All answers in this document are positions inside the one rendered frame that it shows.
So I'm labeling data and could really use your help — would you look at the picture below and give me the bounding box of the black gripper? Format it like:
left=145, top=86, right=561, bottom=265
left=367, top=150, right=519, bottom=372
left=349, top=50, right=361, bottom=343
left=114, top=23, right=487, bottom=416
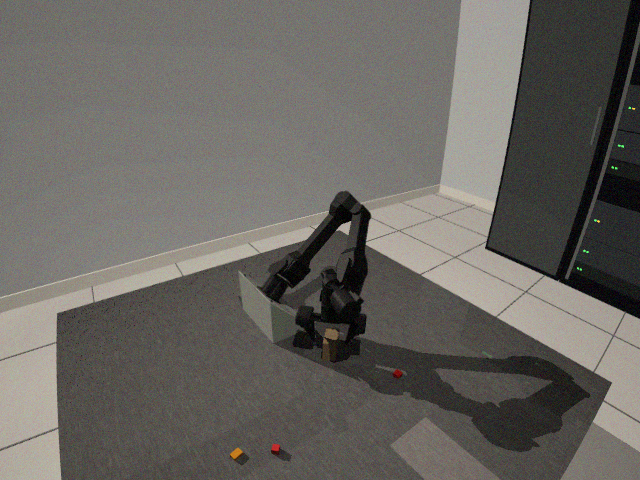
left=295, top=300, right=367, bottom=345

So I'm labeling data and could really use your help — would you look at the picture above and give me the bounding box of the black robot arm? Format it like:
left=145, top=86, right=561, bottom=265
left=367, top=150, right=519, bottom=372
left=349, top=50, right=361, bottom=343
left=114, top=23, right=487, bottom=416
left=257, top=191, right=372, bottom=322

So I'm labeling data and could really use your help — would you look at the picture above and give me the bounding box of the orange block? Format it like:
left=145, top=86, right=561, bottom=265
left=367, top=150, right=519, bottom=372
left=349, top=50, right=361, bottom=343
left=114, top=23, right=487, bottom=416
left=230, top=448, right=243, bottom=461

